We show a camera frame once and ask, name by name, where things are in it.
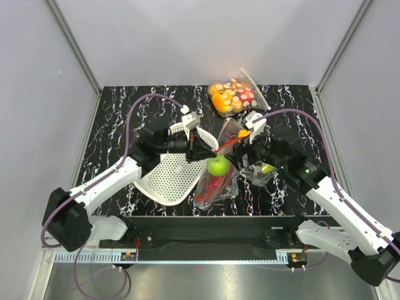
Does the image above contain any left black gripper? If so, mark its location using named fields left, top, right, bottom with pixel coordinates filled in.
left=157, top=127, right=217, bottom=164

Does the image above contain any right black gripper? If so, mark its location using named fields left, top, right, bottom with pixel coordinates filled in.
left=224, top=126, right=287, bottom=171

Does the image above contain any green fake apple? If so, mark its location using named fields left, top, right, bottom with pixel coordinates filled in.
left=207, top=155, right=231, bottom=177

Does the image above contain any clear red-zip bag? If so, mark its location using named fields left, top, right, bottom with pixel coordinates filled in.
left=194, top=136, right=242, bottom=211

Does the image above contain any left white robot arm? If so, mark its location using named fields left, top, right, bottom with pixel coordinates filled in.
left=41, top=123, right=218, bottom=252

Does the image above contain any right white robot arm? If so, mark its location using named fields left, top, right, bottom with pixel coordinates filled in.
left=226, top=136, right=399, bottom=286

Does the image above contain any yellow fake bell pepper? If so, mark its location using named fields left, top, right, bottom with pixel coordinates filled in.
left=237, top=129, right=252, bottom=138

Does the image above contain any dotted bag with yellow pepper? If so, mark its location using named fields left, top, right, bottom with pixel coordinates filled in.
left=217, top=117, right=276, bottom=187

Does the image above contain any green fake pear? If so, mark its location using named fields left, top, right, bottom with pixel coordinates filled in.
left=261, top=163, right=276, bottom=174

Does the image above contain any dotted bag of orange fruit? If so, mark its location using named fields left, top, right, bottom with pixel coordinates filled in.
left=207, top=68, right=271, bottom=118

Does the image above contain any white perforated plastic basket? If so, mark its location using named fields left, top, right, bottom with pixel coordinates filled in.
left=128, top=122, right=206, bottom=206

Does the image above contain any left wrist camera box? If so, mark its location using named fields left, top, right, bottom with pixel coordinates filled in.
left=181, top=112, right=201, bottom=130

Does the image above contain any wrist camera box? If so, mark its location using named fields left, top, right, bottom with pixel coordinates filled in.
left=181, top=112, right=201, bottom=130
left=242, top=111, right=266, bottom=138

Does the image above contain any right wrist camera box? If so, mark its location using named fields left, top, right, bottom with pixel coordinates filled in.
left=242, top=111, right=266, bottom=138

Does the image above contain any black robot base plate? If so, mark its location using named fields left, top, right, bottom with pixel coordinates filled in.
left=99, top=216, right=338, bottom=264

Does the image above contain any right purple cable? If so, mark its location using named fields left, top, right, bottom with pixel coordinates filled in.
left=254, top=108, right=400, bottom=279

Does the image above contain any purple cable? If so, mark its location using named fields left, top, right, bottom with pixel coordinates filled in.
left=254, top=108, right=400, bottom=279
left=41, top=92, right=188, bottom=298

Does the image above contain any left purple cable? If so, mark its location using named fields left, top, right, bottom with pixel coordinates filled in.
left=41, top=92, right=188, bottom=298

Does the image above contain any white slotted cable duct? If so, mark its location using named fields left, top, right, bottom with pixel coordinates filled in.
left=55, top=251, right=289, bottom=265

